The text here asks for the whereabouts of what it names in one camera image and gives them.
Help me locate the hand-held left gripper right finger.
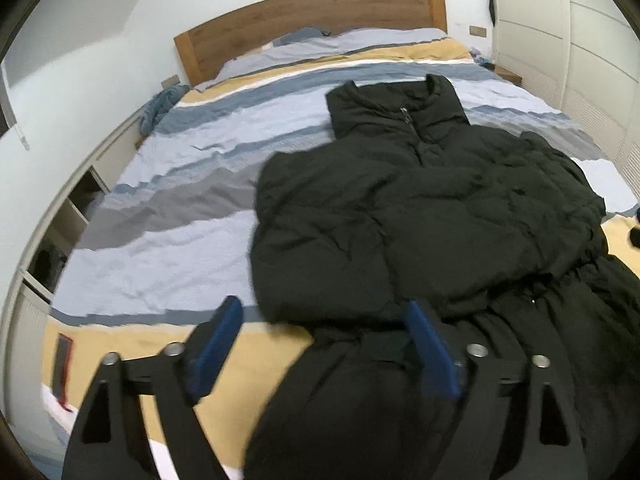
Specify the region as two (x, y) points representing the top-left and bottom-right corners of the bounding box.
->
(404, 300), (590, 480)

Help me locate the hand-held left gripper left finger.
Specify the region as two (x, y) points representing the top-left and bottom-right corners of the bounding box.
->
(61, 295), (244, 480)

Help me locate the black puffer jacket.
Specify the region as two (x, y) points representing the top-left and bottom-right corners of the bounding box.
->
(243, 74), (640, 480)

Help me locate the bed with striped duvet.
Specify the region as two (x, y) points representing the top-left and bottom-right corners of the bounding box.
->
(27, 27), (640, 480)

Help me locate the dark tablet with red edge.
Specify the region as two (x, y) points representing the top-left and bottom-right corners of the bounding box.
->
(51, 332), (76, 408)

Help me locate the white wardrobe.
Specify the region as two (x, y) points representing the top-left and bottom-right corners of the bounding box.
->
(487, 0), (640, 206)

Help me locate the white shelf unit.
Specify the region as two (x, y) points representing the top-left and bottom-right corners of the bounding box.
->
(20, 110), (143, 306)

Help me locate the wooden nightstand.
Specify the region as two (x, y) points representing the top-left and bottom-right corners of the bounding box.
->
(492, 64), (524, 85)

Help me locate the blue knitted cloth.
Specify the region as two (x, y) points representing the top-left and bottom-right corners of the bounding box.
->
(138, 84), (191, 136)

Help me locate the blue grey pillow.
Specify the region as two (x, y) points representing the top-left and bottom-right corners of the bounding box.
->
(272, 26), (333, 47)

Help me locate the wooden headboard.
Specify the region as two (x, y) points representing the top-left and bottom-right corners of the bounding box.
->
(173, 0), (447, 87)

